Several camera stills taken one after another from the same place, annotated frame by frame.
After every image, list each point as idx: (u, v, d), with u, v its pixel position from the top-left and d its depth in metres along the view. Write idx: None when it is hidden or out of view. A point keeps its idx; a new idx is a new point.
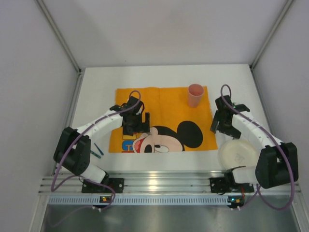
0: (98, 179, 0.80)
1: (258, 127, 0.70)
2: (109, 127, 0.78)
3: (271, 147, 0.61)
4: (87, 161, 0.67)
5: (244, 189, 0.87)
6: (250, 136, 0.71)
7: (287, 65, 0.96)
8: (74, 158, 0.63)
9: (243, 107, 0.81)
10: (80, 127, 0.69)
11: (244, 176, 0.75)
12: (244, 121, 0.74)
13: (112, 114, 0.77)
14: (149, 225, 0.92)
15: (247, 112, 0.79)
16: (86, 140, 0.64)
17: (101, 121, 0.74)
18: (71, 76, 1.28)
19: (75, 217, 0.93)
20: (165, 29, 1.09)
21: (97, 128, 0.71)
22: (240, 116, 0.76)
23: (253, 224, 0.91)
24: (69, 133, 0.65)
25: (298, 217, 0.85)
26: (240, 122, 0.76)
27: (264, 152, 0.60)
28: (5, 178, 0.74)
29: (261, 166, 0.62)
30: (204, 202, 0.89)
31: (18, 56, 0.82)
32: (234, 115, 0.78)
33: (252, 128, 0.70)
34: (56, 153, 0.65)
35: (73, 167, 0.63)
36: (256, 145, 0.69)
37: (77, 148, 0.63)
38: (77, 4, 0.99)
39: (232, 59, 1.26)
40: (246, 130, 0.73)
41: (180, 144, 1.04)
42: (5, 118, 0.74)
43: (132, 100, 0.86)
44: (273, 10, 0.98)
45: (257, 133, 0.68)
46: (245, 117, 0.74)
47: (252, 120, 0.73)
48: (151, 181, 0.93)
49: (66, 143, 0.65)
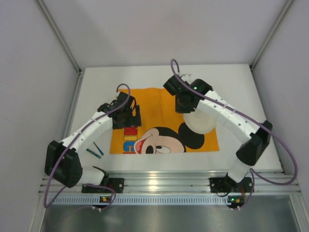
0: (98, 180, 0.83)
1: (234, 112, 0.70)
2: (99, 131, 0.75)
3: (255, 136, 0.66)
4: (79, 171, 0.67)
5: (244, 189, 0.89)
6: (227, 122, 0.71)
7: (287, 65, 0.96)
8: (63, 172, 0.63)
9: (200, 84, 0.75)
10: (66, 139, 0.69)
11: (236, 170, 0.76)
12: (215, 107, 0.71)
13: (99, 118, 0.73)
14: (149, 225, 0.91)
15: (209, 92, 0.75)
16: (73, 154, 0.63)
17: (86, 128, 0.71)
18: (71, 75, 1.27)
19: (75, 216, 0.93)
20: (164, 29, 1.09)
21: (84, 137, 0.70)
22: (209, 100, 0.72)
23: (254, 224, 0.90)
24: (55, 148, 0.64)
25: (298, 217, 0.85)
26: (211, 109, 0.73)
27: (254, 143, 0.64)
28: (5, 177, 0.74)
29: (246, 153, 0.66)
30: (203, 202, 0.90)
31: (18, 56, 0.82)
32: (201, 100, 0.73)
33: (229, 115, 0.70)
34: (46, 167, 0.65)
35: (65, 180, 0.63)
36: (234, 130, 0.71)
37: (65, 162, 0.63)
38: (77, 5, 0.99)
39: (232, 59, 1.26)
40: (220, 116, 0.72)
41: (182, 145, 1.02)
42: (5, 118, 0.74)
43: (121, 96, 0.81)
44: (273, 11, 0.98)
45: (236, 119, 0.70)
46: (216, 102, 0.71)
47: (224, 105, 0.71)
48: (151, 181, 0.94)
49: (53, 157, 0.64)
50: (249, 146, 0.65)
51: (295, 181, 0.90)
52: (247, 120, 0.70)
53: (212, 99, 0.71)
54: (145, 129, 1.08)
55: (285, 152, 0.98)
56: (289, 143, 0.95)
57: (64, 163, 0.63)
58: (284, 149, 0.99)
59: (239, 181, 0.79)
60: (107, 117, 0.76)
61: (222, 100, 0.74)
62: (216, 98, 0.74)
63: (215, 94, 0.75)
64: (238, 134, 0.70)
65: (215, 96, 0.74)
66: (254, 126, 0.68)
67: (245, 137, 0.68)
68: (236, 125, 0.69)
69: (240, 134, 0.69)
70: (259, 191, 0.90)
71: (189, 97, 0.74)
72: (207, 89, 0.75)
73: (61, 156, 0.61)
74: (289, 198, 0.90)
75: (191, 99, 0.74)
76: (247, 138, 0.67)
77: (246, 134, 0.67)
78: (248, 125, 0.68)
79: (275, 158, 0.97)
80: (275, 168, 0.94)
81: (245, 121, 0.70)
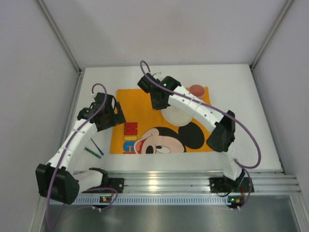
0: (98, 181, 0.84)
1: (200, 104, 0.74)
2: (85, 141, 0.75)
3: (218, 124, 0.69)
4: (76, 186, 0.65)
5: (243, 189, 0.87)
6: (195, 113, 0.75)
7: (287, 65, 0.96)
8: (60, 191, 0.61)
9: (171, 81, 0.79)
10: (53, 158, 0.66)
11: (228, 166, 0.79)
12: (183, 101, 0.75)
13: (81, 128, 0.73)
14: (149, 225, 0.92)
15: (178, 88, 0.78)
16: (64, 173, 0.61)
17: (71, 142, 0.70)
18: (71, 75, 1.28)
19: (75, 216, 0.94)
20: (164, 29, 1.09)
21: (71, 152, 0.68)
22: (177, 95, 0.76)
23: (254, 224, 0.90)
24: (44, 171, 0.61)
25: (298, 217, 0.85)
26: (180, 103, 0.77)
27: (219, 131, 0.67)
28: (5, 177, 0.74)
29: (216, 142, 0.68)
30: (203, 202, 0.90)
31: (18, 56, 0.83)
32: (171, 96, 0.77)
33: (196, 107, 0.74)
34: (41, 191, 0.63)
35: (63, 198, 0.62)
36: (202, 121, 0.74)
37: (58, 182, 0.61)
38: (77, 5, 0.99)
39: (232, 59, 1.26)
40: (189, 109, 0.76)
41: (182, 145, 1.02)
42: (5, 118, 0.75)
43: (99, 98, 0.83)
44: (273, 11, 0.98)
45: (202, 110, 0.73)
46: (184, 96, 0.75)
47: (191, 98, 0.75)
48: (151, 181, 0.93)
49: (45, 181, 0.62)
50: (217, 136, 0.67)
51: (295, 181, 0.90)
52: (213, 110, 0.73)
53: (180, 94, 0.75)
54: (145, 129, 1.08)
55: (285, 152, 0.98)
56: (289, 143, 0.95)
57: (58, 183, 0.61)
58: (284, 149, 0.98)
59: (236, 177, 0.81)
60: (89, 123, 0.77)
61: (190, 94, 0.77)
62: (185, 93, 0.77)
63: (184, 89, 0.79)
64: (204, 124, 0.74)
65: (183, 91, 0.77)
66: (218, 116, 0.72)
67: (212, 127, 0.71)
68: (202, 116, 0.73)
69: (207, 124, 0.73)
70: (259, 191, 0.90)
71: (160, 93, 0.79)
72: (176, 85, 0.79)
73: (52, 179, 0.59)
74: (289, 198, 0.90)
75: (161, 95, 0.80)
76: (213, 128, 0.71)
77: (211, 123, 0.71)
78: (213, 116, 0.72)
79: (275, 158, 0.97)
80: (275, 168, 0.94)
81: (211, 111, 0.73)
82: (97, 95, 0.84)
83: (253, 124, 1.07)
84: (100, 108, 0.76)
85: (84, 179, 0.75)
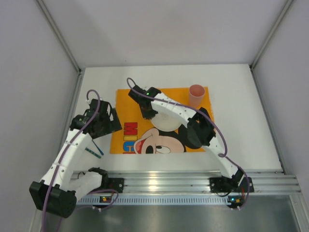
0: (98, 181, 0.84)
1: (175, 105, 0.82)
2: (79, 153, 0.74)
3: (191, 119, 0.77)
4: (73, 199, 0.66)
5: (244, 190, 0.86)
6: (173, 114, 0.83)
7: (287, 65, 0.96)
8: (56, 209, 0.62)
9: (153, 91, 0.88)
10: (47, 175, 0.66)
11: (220, 165, 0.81)
12: (161, 104, 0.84)
13: (74, 140, 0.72)
14: (149, 225, 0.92)
15: (159, 94, 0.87)
16: (59, 191, 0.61)
17: (64, 156, 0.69)
18: (71, 75, 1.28)
19: (75, 217, 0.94)
20: (164, 29, 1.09)
21: (64, 167, 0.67)
22: (157, 101, 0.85)
23: (254, 224, 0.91)
24: (38, 190, 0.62)
25: (298, 218, 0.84)
26: (160, 107, 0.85)
27: (190, 124, 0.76)
28: (5, 178, 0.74)
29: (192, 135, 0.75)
30: (203, 202, 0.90)
31: (18, 56, 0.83)
32: (152, 102, 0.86)
33: (172, 108, 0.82)
34: (38, 207, 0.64)
35: (60, 214, 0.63)
36: (180, 120, 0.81)
37: (52, 200, 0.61)
38: (77, 5, 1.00)
39: (232, 59, 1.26)
40: (168, 111, 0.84)
41: (182, 145, 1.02)
42: (5, 118, 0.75)
43: (92, 105, 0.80)
44: (273, 10, 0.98)
45: (177, 109, 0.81)
46: (161, 100, 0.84)
47: (169, 101, 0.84)
48: (151, 181, 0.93)
49: (40, 198, 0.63)
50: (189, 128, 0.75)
51: (295, 181, 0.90)
52: (187, 109, 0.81)
53: (158, 99, 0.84)
54: (145, 129, 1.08)
55: (285, 152, 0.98)
56: (289, 143, 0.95)
57: (52, 201, 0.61)
58: (284, 149, 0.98)
59: (232, 174, 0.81)
60: (82, 133, 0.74)
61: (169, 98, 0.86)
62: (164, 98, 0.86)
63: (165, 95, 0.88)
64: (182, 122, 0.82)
65: (163, 97, 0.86)
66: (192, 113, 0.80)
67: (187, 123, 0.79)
68: (177, 114, 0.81)
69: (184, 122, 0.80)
70: (259, 191, 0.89)
71: (144, 101, 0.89)
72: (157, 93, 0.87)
73: (46, 198, 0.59)
74: (289, 198, 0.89)
75: (147, 103, 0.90)
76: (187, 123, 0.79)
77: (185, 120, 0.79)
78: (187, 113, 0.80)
79: (275, 158, 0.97)
80: (274, 168, 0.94)
81: (185, 109, 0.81)
82: (91, 102, 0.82)
83: (253, 124, 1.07)
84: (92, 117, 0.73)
85: (80, 187, 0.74)
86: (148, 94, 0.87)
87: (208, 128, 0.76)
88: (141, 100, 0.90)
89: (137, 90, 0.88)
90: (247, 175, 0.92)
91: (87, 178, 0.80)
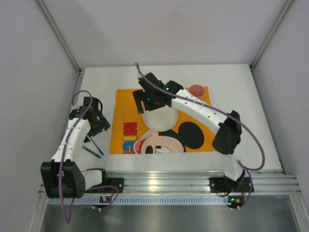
0: (98, 180, 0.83)
1: (203, 106, 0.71)
2: (82, 136, 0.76)
3: (223, 125, 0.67)
4: (82, 179, 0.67)
5: (244, 189, 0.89)
6: (198, 116, 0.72)
7: (287, 65, 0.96)
8: (69, 186, 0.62)
9: (174, 85, 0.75)
10: (55, 155, 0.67)
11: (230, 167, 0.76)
12: (184, 103, 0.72)
13: (76, 124, 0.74)
14: (149, 225, 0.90)
15: (181, 91, 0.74)
16: (71, 165, 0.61)
17: (70, 137, 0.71)
18: (71, 75, 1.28)
19: (74, 217, 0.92)
20: (164, 29, 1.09)
21: (72, 146, 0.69)
22: (179, 99, 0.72)
23: (253, 224, 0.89)
24: (49, 168, 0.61)
25: (298, 217, 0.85)
26: (182, 106, 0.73)
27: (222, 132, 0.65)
28: (5, 177, 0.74)
29: (220, 143, 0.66)
30: (203, 202, 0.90)
31: (18, 56, 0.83)
32: (173, 100, 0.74)
33: (198, 109, 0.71)
34: (47, 190, 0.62)
35: (74, 193, 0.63)
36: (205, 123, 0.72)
37: (66, 176, 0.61)
38: (77, 5, 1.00)
39: (232, 59, 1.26)
40: (192, 112, 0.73)
41: (181, 145, 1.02)
42: (5, 118, 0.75)
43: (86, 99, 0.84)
44: (273, 11, 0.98)
45: (204, 112, 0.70)
46: (186, 99, 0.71)
47: (194, 100, 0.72)
48: (151, 181, 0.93)
49: (52, 179, 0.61)
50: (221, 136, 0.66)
51: (295, 181, 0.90)
52: (216, 112, 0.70)
53: (182, 97, 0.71)
54: (145, 129, 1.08)
55: (285, 152, 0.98)
56: (289, 143, 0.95)
57: (65, 177, 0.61)
58: (284, 149, 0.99)
59: (237, 179, 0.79)
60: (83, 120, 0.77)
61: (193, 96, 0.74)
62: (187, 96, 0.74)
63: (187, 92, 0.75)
64: (210, 127, 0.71)
65: (186, 94, 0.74)
66: (222, 117, 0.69)
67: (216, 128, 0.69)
68: (205, 118, 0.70)
69: (211, 126, 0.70)
70: (259, 191, 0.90)
71: (162, 98, 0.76)
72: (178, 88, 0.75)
73: (60, 173, 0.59)
74: (289, 198, 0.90)
75: (165, 99, 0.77)
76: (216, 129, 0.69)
77: (215, 125, 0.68)
78: (217, 117, 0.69)
79: (275, 158, 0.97)
80: (274, 168, 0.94)
81: (214, 112, 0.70)
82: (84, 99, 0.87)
83: (253, 124, 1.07)
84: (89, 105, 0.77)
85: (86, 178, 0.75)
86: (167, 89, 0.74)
87: (237, 135, 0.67)
88: (157, 95, 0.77)
89: (153, 81, 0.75)
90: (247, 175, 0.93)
91: (89, 173, 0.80)
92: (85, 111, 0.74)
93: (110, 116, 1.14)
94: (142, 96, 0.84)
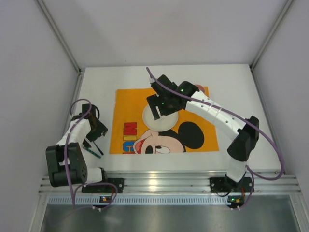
0: (98, 178, 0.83)
1: (220, 110, 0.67)
2: (83, 133, 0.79)
3: (242, 132, 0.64)
4: (85, 166, 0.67)
5: (244, 189, 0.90)
6: (214, 120, 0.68)
7: (287, 65, 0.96)
8: (73, 168, 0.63)
9: (189, 86, 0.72)
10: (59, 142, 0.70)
11: (234, 169, 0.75)
12: (201, 107, 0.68)
13: (79, 121, 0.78)
14: (149, 225, 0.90)
15: (197, 93, 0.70)
16: (74, 144, 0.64)
17: (73, 129, 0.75)
18: (71, 75, 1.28)
19: (74, 218, 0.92)
20: (164, 29, 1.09)
21: (75, 135, 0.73)
22: (195, 101, 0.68)
23: (253, 224, 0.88)
24: (54, 150, 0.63)
25: (298, 217, 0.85)
26: (198, 109, 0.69)
27: (241, 138, 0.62)
28: (5, 177, 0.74)
29: (237, 150, 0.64)
30: (203, 202, 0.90)
31: (18, 57, 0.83)
32: (188, 102, 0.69)
33: (216, 113, 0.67)
34: (51, 176, 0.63)
35: (77, 175, 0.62)
36: (222, 128, 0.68)
37: (70, 156, 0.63)
38: (77, 6, 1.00)
39: (232, 59, 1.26)
40: (208, 116, 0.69)
41: (182, 144, 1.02)
42: (5, 118, 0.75)
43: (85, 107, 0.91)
44: (273, 11, 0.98)
45: (221, 117, 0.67)
46: (203, 102, 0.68)
47: (211, 104, 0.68)
48: (152, 181, 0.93)
49: (57, 161, 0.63)
50: (240, 143, 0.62)
51: (295, 181, 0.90)
52: (234, 117, 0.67)
53: (198, 100, 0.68)
54: (145, 129, 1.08)
55: (285, 152, 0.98)
56: (289, 143, 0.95)
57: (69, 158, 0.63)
58: (284, 149, 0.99)
59: (239, 180, 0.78)
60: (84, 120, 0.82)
61: (210, 99, 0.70)
62: (203, 99, 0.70)
63: (203, 94, 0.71)
64: (226, 131, 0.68)
65: (202, 96, 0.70)
66: (241, 123, 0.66)
67: (234, 134, 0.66)
68: (223, 123, 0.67)
69: (228, 132, 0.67)
70: (259, 191, 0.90)
71: (176, 100, 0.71)
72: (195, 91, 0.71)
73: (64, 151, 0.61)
74: (289, 198, 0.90)
75: (179, 101, 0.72)
76: (234, 135, 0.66)
77: (233, 131, 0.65)
78: (235, 123, 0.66)
79: (275, 158, 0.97)
80: (274, 168, 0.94)
81: (232, 117, 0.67)
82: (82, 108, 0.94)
83: None
84: (90, 108, 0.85)
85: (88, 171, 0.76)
86: (182, 91, 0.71)
87: (255, 141, 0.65)
88: (171, 98, 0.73)
89: (165, 83, 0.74)
90: (246, 176, 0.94)
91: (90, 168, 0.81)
92: (87, 112, 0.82)
93: (110, 117, 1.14)
94: (156, 101, 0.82)
